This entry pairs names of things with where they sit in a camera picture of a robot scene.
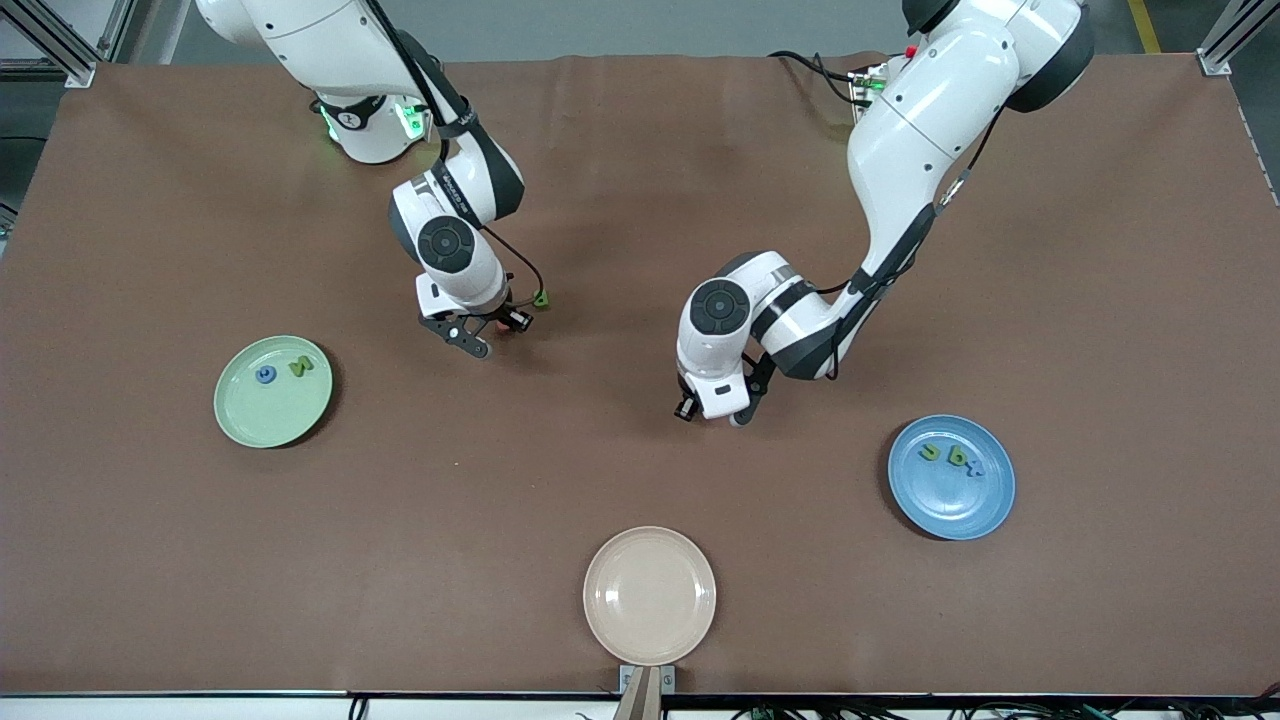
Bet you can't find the large table cover sheet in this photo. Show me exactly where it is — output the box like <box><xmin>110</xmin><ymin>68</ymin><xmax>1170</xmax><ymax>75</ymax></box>
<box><xmin>0</xmin><ymin>52</ymin><xmax>1280</xmax><ymax>698</ymax></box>

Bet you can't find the beige plate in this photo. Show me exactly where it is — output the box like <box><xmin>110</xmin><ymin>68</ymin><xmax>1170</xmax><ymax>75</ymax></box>
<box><xmin>583</xmin><ymin>526</ymin><xmax>718</xmax><ymax>667</ymax></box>

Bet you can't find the light green plate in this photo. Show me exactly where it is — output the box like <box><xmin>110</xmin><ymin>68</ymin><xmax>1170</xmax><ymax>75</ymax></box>
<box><xmin>213</xmin><ymin>335</ymin><xmax>334</xmax><ymax>449</ymax></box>

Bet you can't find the blue plate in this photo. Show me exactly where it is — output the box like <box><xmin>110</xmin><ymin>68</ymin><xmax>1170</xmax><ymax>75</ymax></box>
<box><xmin>888</xmin><ymin>414</ymin><xmax>1017</xmax><ymax>542</ymax></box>

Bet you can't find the grey metal mounting bracket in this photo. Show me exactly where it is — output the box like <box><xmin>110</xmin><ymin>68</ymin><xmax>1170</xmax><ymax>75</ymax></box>
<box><xmin>619</xmin><ymin>664</ymin><xmax>677</xmax><ymax>696</ymax></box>

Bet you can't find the tan camera pole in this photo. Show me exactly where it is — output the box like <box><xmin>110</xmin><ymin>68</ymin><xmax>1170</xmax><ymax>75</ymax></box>
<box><xmin>612</xmin><ymin>668</ymin><xmax>663</xmax><ymax>720</ymax></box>

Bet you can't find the black arm base cable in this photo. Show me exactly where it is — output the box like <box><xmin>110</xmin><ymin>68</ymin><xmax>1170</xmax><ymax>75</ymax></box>
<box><xmin>768</xmin><ymin>50</ymin><xmax>871</xmax><ymax>101</ymax></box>

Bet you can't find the aluminium frame profile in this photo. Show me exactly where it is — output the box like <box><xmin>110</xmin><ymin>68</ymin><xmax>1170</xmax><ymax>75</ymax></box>
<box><xmin>0</xmin><ymin>0</ymin><xmax>131</xmax><ymax>86</ymax></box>
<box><xmin>1198</xmin><ymin>0</ymin><xmax>1280</xmax><ymax>76</ymax></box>

